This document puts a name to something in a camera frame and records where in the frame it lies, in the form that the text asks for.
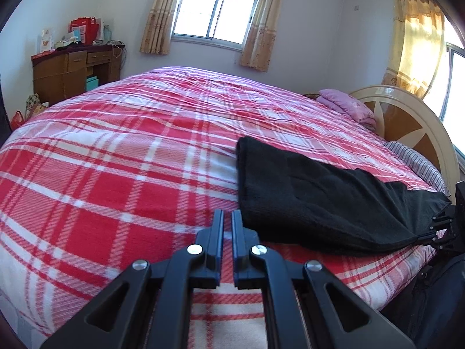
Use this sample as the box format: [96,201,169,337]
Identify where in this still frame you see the cream wooden headboard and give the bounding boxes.
[349,85,460,199]

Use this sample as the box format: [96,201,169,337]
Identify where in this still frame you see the grey striped sheet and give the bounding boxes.
[383,141,449,194]

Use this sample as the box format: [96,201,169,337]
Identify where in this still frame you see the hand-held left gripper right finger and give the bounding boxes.
[232,210,416,349]

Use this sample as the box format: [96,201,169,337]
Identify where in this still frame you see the yellow sheer curtain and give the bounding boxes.
[381,0,446,99]

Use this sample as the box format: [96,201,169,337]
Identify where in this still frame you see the beige patterned curtain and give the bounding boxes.
[239,0,289,72]
[140,0,187,56]

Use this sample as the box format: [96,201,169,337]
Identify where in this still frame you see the white printed carton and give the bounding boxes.
[39,29,55,54]

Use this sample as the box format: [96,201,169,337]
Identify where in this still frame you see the person's dark clothing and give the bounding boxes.
[378,250,465,349]

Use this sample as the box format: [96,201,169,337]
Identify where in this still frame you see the red plaid blanket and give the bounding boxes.
[0,66,449,349]

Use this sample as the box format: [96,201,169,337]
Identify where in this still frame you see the pink pillow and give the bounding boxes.
[316,89,376,130]

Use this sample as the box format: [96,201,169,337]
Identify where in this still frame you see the large side window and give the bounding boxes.
[438,42,465,124]

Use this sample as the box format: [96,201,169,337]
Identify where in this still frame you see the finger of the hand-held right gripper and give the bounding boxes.
[418,229,458,251]
[430,205,455,230]

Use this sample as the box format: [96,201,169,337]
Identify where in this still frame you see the brown wooden desk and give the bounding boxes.
[31,43,126,106]

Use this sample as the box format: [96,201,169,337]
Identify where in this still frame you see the white framed window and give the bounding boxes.
[171,0,264,47]

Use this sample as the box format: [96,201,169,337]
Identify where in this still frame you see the black pants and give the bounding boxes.
[235,136,452,256]

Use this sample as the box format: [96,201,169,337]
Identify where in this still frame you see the colourful floor bags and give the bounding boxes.
[10,94,49,131]

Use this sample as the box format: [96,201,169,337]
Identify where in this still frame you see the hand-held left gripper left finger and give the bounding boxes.
[39,209,225,349]

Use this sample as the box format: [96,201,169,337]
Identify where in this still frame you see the red gift bag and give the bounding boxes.
[70,17,100,46]

